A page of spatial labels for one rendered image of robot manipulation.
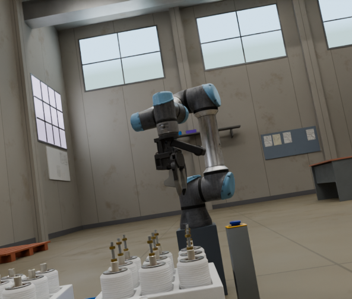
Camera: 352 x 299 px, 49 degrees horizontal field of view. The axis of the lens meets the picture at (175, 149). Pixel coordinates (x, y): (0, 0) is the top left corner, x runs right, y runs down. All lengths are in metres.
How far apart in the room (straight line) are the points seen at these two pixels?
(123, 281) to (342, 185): 5.61
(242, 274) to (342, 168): 5.30
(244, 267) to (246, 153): 9.46
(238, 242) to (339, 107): 10.32
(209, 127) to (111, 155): 9.35
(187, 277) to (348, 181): 5.57
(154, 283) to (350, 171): 5.65
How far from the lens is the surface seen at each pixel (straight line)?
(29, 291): 1.31
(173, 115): 1.33
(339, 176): 6.57
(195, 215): 1.75
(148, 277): 1.19
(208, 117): 1.76
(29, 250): 5.61
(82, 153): 11.26
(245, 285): 1.41
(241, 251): 1.38
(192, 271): 1.17
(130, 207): 10.86
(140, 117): 1.47
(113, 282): 1.20
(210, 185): 1.72
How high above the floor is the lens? 0.44
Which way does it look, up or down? 7 degrees up
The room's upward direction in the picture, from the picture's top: 9 degrees counter-clockwise
